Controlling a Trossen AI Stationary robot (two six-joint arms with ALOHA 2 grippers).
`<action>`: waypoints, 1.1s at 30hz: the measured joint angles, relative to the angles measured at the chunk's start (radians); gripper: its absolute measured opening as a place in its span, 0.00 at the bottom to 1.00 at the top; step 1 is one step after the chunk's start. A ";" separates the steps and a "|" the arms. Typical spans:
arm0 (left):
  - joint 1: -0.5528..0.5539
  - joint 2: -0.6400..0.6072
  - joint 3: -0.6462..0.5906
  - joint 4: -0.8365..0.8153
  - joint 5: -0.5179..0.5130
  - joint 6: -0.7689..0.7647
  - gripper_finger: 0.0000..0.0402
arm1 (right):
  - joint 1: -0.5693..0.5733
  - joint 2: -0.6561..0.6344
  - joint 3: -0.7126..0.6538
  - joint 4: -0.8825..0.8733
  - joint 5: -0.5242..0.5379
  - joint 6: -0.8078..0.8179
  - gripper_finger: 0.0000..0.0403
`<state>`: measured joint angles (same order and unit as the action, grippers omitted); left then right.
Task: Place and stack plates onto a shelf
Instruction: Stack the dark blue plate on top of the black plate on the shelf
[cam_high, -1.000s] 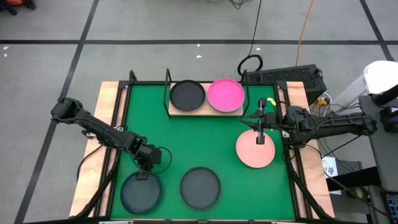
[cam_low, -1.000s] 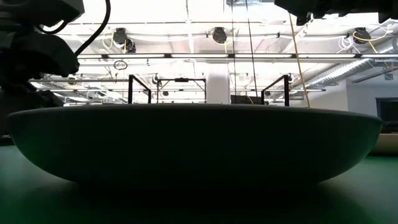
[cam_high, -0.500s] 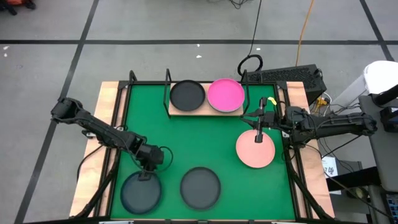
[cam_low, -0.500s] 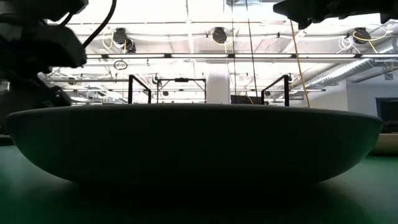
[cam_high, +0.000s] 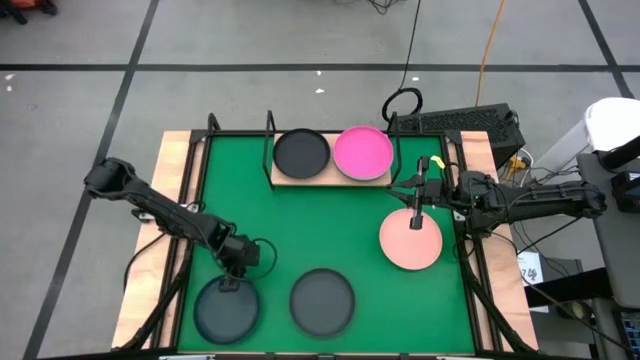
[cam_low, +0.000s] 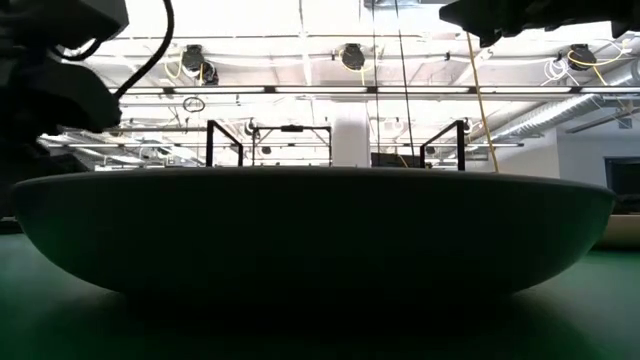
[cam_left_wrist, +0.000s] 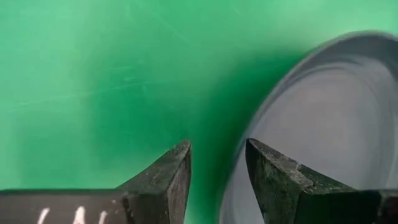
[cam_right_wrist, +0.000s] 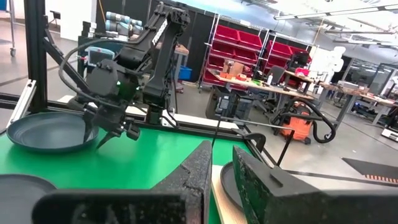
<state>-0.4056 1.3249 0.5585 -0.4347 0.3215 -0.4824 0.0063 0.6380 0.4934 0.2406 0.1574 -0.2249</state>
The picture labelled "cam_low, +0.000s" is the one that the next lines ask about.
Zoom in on green table mat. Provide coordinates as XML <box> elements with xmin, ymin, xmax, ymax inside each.
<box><xmin>0</xmin><ymin>232</ymin><xmax>640</xmax><ymax>360</ymax></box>

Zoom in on white pillar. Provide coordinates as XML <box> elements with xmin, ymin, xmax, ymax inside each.
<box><xmin>332</xmin><ymin>102</ymin><xmax>372</xmax><ymax>169</ymax></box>

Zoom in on ceiling light strip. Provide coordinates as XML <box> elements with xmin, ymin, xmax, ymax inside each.
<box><xmin>107</xmin><ymin>84</ymin><xmax>640</xmax><ymax>96</ymax></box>

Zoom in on dark grey plate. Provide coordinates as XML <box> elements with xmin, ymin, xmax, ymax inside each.
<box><xmin>10</xmin><ymin>166</ymin><xmax>617</xmax><ymax>301</ymax></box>

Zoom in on black ceiling cord reel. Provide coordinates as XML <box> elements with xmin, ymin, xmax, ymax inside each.
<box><xmin>179</xmin><ymin>43</ymin><xmax>207</xmax><ymax>74</ymax></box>
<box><xmin>339</xmin><ymin>42</ymin><xmax>367</xmax><ymax>72</ymax></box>
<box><xmin>567</xmin><ymin>43</ymin><xmax>596</xmax><ymax>72</ymax></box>

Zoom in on silver ventilation duct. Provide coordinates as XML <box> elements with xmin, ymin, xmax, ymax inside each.
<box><xmin>492</xmin><ymin>59</ymin><xmax>640</xmax><ymax>144</ymax></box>

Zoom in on yellow hanging cable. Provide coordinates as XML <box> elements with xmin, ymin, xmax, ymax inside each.
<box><xmin>464</xmin><ymin>32</ymin><xmax>501</xmax><ymax>174</ymax></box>

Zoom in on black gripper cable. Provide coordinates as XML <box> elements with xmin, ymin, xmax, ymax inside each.
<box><xmin>113</xmin><ymin>0</ymin><xmax>175</xmax><ymax>99</ymax></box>

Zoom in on black hanging cable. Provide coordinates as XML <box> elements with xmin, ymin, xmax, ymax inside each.
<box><xmin>394</xmin><ymin>0</ymin><xmax>416</xmax><ymax>157</ymax></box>

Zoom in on wooden shelf with black frame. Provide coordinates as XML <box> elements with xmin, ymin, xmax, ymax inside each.
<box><xmin>205</xmin><ymin>118</ymin><xmax>467</xmax><ymax>172</ymax></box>

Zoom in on dark wall window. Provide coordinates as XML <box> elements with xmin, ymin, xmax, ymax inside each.
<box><xmin>603</xmin><ymin>155</ymin><xmax>640</xmax><ymax>197</ymax></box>

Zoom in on black background metal frame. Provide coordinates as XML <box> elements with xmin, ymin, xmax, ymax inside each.
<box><xmin>251</xmin><ymin>124</ymin><xmax>334</xmax><ymax>167</ymax></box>

